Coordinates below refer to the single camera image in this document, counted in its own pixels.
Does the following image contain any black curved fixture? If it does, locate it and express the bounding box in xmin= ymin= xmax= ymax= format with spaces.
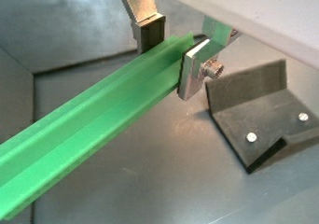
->
xmin=206 ymin=60 xmax=319 ymax=173

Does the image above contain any green star-profile bar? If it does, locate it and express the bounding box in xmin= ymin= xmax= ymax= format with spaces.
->
xmin=0 ymin=34 xmax=195 ymax=220

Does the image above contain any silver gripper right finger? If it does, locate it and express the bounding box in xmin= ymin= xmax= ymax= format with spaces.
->
xmin=179 ymin=16 xmax=241 ymax=101

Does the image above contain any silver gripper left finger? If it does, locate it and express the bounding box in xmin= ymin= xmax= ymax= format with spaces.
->
xmin=122 ymin=0 xmax=166 ymax=54

